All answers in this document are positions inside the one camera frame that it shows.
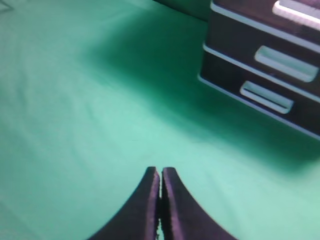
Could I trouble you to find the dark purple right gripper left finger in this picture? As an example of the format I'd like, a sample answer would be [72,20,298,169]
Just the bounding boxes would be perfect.
[90,166,161,240]

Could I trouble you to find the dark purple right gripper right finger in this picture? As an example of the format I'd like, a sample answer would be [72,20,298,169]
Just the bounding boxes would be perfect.
[161,167,235,240]

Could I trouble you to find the translucent purple drawer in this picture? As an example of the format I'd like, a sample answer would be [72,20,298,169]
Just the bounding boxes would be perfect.
[204,12,320,102]
[210,0,320,51]
[199,52,320,139]

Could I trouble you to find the green cloth table cover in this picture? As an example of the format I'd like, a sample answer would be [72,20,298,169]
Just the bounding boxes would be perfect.
[0,0,320,240]

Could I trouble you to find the white plastic drawer cabinet frame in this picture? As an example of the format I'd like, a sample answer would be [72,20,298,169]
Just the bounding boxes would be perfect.
[199,0,320,138]

